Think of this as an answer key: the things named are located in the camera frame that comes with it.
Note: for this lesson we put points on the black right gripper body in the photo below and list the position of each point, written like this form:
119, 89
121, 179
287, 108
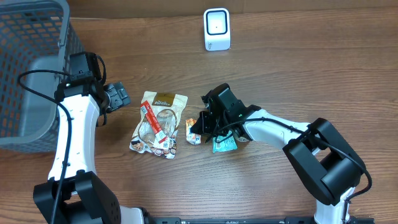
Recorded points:
204, 121

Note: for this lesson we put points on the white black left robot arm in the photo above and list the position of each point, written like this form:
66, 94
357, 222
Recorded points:
74, 193

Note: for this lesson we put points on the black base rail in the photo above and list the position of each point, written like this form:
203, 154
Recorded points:
286, 220

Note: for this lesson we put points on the red white snack packet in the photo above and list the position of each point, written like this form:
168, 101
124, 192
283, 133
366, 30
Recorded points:
157, 130

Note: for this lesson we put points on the teal snack packet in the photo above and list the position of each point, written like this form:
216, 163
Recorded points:
224, 143

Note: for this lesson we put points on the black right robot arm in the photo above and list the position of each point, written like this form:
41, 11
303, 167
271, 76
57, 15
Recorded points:
327, 165

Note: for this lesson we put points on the grey plastic mesh basket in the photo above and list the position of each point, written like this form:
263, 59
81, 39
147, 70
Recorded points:
37, 40

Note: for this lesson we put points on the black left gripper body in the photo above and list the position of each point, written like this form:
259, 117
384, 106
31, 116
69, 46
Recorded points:
117, 96

